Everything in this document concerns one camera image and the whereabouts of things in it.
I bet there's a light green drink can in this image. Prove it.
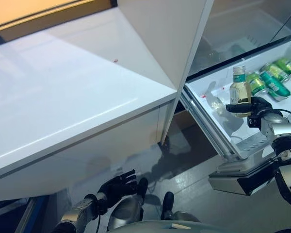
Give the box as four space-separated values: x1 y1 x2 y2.
274 57 291 80
246 72 270 97
261 62 291 82

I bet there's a silver left robot leg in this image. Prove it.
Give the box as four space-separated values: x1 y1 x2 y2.
106 195 145 231

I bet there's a white counter cabinet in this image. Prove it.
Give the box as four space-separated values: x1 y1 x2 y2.
0 7 179 202

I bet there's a tall white side panel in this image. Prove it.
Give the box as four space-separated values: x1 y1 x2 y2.
117 0 215 144

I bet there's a yellow tea bottle white cap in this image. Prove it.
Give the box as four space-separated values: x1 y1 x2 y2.
229 65 253 118

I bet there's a black left robot foot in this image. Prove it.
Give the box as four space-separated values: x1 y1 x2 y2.
135 177 149 202

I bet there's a dark green drink can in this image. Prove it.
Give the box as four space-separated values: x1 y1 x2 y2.
259 70 291 102

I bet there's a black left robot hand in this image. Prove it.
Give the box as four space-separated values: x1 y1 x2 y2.
97 169 138 214

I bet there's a grey robot torso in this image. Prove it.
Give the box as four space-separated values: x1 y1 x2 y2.
106 218 236 233

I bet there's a silver robot leg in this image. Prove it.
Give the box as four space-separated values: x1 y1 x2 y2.
171 210 201 223
106 195 145 231

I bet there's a silver right robot leg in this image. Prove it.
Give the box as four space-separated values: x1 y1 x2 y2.
171 210 201 223

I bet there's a backlit amber window panel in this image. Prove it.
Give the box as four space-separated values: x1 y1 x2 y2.
0 0 119 47

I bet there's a silver fridge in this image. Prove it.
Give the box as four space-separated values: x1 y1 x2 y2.
168 0 291 158

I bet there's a black robot foot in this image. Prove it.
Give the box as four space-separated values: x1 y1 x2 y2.
135 177 149 202
161 191 175 219

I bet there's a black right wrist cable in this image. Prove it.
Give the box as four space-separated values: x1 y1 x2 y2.
269 108 291 116

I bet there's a white fridge drawer silver front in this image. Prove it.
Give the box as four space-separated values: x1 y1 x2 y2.
179 36 291 197

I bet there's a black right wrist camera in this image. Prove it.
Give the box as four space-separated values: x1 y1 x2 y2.
247 116 262 129

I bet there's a black right robot foot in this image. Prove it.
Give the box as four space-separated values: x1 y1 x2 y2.
161 191 175 219

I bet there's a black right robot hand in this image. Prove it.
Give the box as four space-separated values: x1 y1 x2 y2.
226 96 274 117

